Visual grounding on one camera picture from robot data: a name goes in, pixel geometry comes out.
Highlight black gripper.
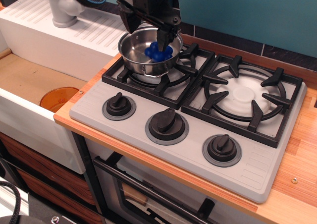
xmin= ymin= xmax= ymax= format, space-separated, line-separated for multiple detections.
xmin=117 ymin=0 xmax=181 ymax=52

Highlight blue toy blueberry cluster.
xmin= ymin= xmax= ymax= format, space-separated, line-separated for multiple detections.
xmin=145 ymin=42 xmax=173 ymax=62

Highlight stainless steel pan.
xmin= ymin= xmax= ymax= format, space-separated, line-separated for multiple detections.
xmin=118 ymin=25 xmax=183 ymax=78

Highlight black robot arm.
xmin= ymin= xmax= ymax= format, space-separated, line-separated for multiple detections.
xmin=117 ymin=0 xmax=181 ymax=52

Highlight black left stove knob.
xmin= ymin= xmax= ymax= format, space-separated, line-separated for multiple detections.
xmin=102 ymin=92 xmax=136 ymax=121

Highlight black stove knob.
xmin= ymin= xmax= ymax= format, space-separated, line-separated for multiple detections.
xmin=202 ymin=134 xmax=242 ymax=168
xmin=145 ymin=108 xmax=189 ymax=146
xmin=102 ymin=92 xmax=136 ymax=121

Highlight black middle stove knob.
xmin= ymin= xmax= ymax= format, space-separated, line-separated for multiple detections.
xmin=145 ymin=108 xmax=189 ymax=146

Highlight black right stove knob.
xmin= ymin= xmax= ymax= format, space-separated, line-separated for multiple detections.
xmin=202 ymin=134 xmax=242 ymax=168

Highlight grey toy stove top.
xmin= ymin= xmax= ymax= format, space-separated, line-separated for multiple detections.
xmin=68 ymin=33 xmax=308 ymax=204

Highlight black left burner grate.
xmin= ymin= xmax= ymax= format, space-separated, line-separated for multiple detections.
xmin=102 ymin=43 xmax=215 ymax=109

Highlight black burner grate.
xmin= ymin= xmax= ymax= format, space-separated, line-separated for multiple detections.
xmin=181 ymin=55 xmax=307 ymax=148
xmin=102 ymin=43 xmax=215 ymax=109

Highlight grey toy faucet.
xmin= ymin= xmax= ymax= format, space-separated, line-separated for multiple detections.
xmin=49 ymin=0 xmax=85 ymax=28

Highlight white toy sink unit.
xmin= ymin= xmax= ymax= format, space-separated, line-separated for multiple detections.
xmin=0 ymin=0 xmax=126 ymax=174

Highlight black right burner grate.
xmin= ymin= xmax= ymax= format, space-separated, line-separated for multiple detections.
xmin=181 ymin=55 xmax=307 ymax=148

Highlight wooden drawer fronts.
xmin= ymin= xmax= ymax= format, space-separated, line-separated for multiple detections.
xmin=0 ymin=131 xmax=105 ymax=224

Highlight oven door with black handle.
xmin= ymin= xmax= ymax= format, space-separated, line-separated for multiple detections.
xmin=93 ymin=151 xmax=251 ymax=224

